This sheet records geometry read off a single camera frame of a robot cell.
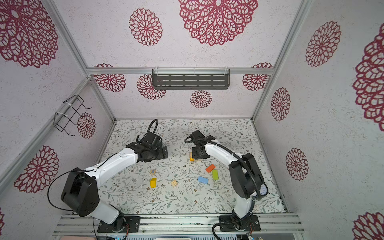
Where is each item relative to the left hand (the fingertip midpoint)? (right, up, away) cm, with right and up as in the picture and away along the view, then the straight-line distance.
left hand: (160, 156), depth 88 cm
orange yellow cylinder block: (+18, 0, -6) cm, 19 cm away
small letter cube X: (-6, -10, +4) cm, 12 cm away
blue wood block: (+25, -14, +1) cm, 29 cm away
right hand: (+22, +1, +4) cm, 22 cm away
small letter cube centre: (+8, -15, -2) cm, 17 cm away
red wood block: (+30, -8, +7) cm, 32 cm away
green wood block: (+33, -11, +3) cm, 35 cm away
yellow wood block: (-4, -15, -1) cm, 16 cm away
